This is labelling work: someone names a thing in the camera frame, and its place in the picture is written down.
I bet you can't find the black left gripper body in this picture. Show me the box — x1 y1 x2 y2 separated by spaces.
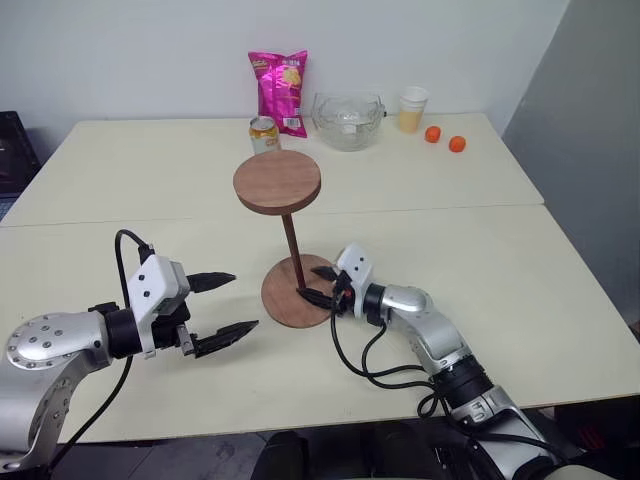
149 298 201 360

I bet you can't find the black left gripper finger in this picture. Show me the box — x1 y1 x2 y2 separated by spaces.
187 270 237 295
193 319 261 360

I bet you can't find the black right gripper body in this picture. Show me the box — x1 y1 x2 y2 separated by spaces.
330 270 355 317

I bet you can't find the wooden pole with round disc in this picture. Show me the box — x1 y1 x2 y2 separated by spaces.
232 151 323 293

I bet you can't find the round wooden base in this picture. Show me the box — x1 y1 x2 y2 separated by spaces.
260 253 338 329

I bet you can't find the dark rounded shape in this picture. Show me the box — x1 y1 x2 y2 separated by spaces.
251 429 312 480

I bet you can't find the clear glass bowl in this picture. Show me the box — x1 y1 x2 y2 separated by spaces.
312 90 388 153

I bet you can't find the yellow drink can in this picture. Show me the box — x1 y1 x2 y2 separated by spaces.
248 115 282 157

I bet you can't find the white yellow paper cup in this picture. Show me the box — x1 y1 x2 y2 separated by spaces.
397 85 432 136

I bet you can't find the pink chips bag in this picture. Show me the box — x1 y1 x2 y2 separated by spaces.
247 48 309 141

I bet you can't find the grey partition panel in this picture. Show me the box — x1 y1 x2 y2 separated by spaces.
501 0 640 347

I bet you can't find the red and black object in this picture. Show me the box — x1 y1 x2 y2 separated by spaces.
574 419 622 454

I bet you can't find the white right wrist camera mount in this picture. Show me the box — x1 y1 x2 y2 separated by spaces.
335 243 376 319

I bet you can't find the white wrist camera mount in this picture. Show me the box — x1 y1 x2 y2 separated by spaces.
125 254 192 360
335 243 376 319

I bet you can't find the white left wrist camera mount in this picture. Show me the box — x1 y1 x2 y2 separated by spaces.
125 254 192 360

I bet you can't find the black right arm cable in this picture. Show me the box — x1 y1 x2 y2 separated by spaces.
328 299 551 451

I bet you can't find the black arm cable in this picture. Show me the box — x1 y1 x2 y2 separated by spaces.
52 228 155 474
328 299 551 451

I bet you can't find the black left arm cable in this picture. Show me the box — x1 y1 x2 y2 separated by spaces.
52 228 155 474

